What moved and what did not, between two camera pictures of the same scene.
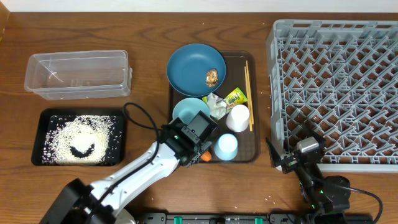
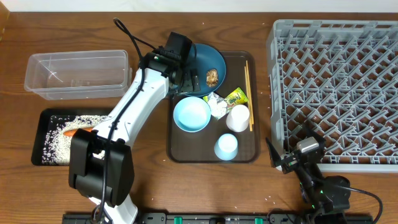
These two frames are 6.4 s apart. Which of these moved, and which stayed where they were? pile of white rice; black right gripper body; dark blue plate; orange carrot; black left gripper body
Moved: black left gripper body; orange carrot
Stayed: pile of white rice; dark blue plate; black right gripper body
